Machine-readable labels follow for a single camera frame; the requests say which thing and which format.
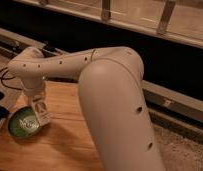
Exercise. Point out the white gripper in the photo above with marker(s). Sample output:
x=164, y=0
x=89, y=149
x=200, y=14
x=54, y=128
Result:
x=33, y=87

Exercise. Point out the white plastic bottle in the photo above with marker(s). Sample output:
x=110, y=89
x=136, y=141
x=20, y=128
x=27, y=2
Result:
x=39, y=107

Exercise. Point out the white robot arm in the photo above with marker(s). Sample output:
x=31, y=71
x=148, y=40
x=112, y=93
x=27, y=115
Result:
x=111, y=99

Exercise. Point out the green ceramic bowl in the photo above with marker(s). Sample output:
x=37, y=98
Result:
x=23, y=123

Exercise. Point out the wooden cutting board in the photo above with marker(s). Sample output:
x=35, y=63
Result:
x=63, y=145

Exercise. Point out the black clamp on rail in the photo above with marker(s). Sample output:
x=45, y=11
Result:
x=49, y=50

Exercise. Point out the grey metal rail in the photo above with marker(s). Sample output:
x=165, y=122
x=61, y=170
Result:
x=158, y=95

